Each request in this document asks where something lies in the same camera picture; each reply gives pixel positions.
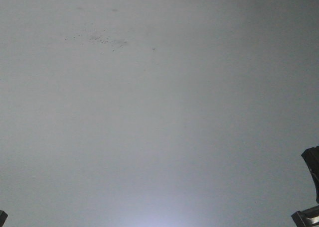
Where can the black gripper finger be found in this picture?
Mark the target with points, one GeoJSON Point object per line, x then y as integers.
{"type": "Point", "coordinates": [306, 218]}
{"type": "Point", "coordinates": [311, 158]}

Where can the black left corner part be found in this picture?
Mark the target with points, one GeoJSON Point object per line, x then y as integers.
{"type": "Point", "coordinates": [3, 217]}

